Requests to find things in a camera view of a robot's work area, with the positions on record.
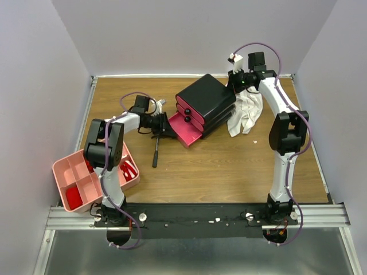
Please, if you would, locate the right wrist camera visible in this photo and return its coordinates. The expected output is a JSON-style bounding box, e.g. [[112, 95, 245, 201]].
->
[[228, 53, 244, 74]]

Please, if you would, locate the red white item in tray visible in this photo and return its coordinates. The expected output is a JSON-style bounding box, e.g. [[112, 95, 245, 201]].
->
[[120, 160, 138, 182]]

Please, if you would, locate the pink compartment tray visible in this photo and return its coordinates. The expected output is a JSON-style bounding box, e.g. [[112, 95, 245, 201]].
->
[[52, 144, 140, 213]]

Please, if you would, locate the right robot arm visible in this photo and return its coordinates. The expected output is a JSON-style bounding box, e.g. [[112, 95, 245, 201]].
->
[[228, 52, 309, 225]]

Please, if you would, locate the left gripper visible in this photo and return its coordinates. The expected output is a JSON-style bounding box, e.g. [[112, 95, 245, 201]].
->
[[145, 111, 177, 137]]

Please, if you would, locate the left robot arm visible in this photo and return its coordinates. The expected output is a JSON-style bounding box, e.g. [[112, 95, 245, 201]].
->
[[83, 92, 177, 226]]

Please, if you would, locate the pink top drawer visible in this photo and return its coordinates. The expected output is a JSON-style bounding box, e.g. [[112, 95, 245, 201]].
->
[[176, 96, 205, 125]]

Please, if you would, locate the black handled hammer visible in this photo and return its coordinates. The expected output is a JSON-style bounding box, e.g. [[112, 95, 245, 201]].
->
[[152, 136, 160, 168]]

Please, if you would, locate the red block in tray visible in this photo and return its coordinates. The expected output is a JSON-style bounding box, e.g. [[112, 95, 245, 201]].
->
[[65, 186, 83, 210]]

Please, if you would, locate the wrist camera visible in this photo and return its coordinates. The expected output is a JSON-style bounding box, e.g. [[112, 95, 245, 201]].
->
[[228, 53, 244, 74], [150, 99, 166, 116]]

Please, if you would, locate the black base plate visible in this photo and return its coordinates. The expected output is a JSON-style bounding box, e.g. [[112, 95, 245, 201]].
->
[[93, 203, 298, 245]]

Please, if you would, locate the black drawer cabinet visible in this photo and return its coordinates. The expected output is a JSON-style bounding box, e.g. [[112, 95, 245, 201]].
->
[[175, 74, 236, 139]]

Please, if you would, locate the white cloth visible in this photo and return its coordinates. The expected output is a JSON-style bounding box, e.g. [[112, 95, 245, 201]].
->
[[227, 87, 263, 137]]

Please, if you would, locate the aluminium rail frame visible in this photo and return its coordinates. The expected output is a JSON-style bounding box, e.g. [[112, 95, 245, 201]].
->
[[33, 73, 364, 275]]

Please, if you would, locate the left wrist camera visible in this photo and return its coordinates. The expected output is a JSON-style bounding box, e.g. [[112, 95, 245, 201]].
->
[[150, 99, 166, 116]]

